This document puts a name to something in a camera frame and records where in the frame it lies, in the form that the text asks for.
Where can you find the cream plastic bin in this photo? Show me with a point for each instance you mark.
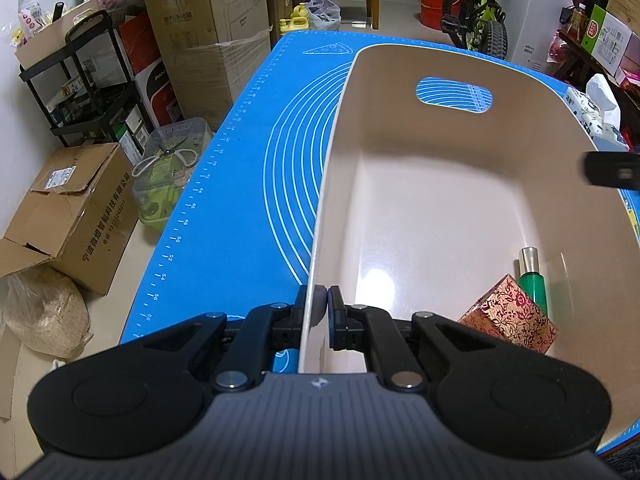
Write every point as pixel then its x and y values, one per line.
pixel 425 200

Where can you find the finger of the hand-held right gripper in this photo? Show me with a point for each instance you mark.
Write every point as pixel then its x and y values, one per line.
pixel 610 169

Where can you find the green bottle with silver cap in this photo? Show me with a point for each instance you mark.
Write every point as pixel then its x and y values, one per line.
pixel 532 285

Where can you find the yellow plastic jug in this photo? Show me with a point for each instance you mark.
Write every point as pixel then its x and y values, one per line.
pixel 295 22

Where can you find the red white appliance box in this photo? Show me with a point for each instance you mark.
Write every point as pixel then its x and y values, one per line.
pixel 150 75

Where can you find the open brown cardboard box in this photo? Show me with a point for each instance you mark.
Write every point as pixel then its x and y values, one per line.
pixel 75 210

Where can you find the blue silicone mat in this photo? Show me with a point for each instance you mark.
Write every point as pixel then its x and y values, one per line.
pixel 280 135

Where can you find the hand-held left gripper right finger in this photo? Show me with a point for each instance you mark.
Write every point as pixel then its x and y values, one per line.
pixel 332 320

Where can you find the white tissue pack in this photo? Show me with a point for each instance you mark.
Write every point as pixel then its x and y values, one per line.
pixel 597 110

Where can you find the green white carton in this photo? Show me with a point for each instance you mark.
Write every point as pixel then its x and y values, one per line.
pixel 607 35

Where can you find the clear plastic bag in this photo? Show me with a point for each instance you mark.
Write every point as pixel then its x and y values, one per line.
pixel 325 15

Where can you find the green black bicycle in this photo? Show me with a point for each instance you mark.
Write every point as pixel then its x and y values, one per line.
pixel 492 35

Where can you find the clear plastic storage container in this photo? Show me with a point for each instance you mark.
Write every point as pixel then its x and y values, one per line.
pixel 165 195

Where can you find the orange juice bottle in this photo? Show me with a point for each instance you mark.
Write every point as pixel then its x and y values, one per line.
pixel 578 22

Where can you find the dark wooden side table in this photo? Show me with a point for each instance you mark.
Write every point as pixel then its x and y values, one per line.
pixel 575 67

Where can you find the clear sack of grain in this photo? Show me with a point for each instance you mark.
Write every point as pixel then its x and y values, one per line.
pixel 45 315

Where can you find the red gold floral box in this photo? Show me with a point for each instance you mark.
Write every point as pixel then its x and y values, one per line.
pixel 505 315

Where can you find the red bucket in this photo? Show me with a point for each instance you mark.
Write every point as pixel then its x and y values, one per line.
pixel 432 7

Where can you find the open cardboard box with packets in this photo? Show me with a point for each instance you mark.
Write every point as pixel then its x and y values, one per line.
pixel 45 42

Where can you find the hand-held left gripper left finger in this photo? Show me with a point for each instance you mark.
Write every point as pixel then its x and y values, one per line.
pixel 298 320

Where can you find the black shelf cart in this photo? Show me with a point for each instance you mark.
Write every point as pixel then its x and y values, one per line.
pixel 105 45

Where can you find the large brown cardboard carton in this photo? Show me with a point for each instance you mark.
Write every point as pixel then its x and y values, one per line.
pixel 210 25

